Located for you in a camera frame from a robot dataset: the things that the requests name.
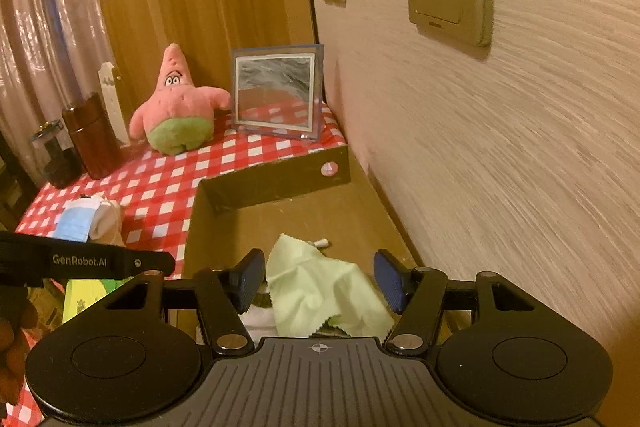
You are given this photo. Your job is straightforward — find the green tissue box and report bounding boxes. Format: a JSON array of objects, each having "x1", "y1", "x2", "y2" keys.
[{"x1": 62, "y1": 278, "x2": 136, "y2": 325}]

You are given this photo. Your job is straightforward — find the shallow cardboard box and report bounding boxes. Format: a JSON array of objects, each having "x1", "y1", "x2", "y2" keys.
[{"x1": 176, "y1": 144, "x2": 451, "y2": 348}]

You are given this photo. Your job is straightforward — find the blue face mask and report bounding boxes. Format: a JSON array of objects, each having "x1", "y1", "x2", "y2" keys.
[{"x1": 54, "y1": 196, "x2": 103, "y2": 244}]

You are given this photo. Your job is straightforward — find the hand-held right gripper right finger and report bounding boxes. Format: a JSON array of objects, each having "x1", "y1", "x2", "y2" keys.
[{"x1": 374, "y1": 249, "x2": 538, "y2": 356}]

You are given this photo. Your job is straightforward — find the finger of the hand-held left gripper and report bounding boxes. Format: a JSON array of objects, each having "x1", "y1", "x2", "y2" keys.
[{"x1": 127, "y1": 249, "x2": 177, "y2": 279}]

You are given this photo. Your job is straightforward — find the brown cylindrical canister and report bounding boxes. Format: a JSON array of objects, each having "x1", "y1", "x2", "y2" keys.
[{"x1": 61, "y1": 92, "x2": 123, "y2": 180}]

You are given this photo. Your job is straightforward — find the clear picture frame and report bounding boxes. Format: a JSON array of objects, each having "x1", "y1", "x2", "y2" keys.
[{"x1": 230, "y1": 43, "x2": 326, "y2": 142}]

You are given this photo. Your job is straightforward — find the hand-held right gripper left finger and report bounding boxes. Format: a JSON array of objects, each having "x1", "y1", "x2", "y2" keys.
[{"x1": 100, "y1": 248, "x2": 266, "y2": 356}]

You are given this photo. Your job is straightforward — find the sheer patterned curtain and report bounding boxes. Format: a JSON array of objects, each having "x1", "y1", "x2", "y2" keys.
[{"x1": 0, "y1": 0, "x2": 108, "y2": 188}]

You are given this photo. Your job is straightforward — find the white sock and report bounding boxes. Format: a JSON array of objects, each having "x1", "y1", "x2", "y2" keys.
[{"x1": 87, "y1": 197, "x2": 126, "y2": 248}]

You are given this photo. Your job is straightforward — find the red checkered tablecloth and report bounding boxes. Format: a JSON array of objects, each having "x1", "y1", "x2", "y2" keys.
[{"x1": 0, "y1": 99, "x2": 348, "y2": 408}]

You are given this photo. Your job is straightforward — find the light green cloth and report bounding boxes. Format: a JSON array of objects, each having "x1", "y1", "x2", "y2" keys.
[{"x1": 265, "y1": 233, "x2": 396, "y2": 339}]

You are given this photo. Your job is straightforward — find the glass jar with dark base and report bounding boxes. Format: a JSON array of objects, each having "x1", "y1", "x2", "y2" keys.
[{"x1": 31, "y1": 119, "x2": 83, "y2": 190}]

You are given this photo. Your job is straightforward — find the pink starfish plush toy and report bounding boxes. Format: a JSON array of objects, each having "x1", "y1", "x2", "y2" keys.
[{"x1": 129, "y1": 43, "x2": 232, "y2": 155}]

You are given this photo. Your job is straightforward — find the person's left hand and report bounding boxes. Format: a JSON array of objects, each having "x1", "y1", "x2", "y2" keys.
[{"x1": 0, "y1": 289, "x2": 40, "y2": 405}]

